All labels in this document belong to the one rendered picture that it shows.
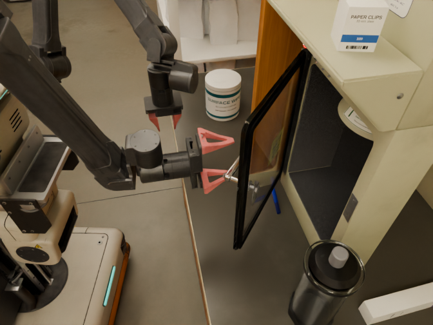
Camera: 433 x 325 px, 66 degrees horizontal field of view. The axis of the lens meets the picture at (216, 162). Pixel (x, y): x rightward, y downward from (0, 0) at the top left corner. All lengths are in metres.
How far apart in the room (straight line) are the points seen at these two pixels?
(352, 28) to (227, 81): 0.76
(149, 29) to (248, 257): 0.62
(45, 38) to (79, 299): 1.09
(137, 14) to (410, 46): 0.60
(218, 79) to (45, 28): 0.55
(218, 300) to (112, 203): 1.53
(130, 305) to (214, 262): 1.07
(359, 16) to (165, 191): 1.92
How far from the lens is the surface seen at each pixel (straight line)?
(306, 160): 0.98
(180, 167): 0.70
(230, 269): 0.89
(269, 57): 0.83
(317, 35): 0.55
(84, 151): 0.66
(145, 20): 0.87
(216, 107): 1.23
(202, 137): 0.70
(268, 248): 0.92
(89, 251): 1.78
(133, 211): 2.21
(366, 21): 0.50
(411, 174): 0.68
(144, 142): 0.65
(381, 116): 0.52
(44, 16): 1.06
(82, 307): 1.66
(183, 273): 1.94
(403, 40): 0.55
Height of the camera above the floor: 1.73
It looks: 46 degrees down
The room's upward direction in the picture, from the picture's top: straight up
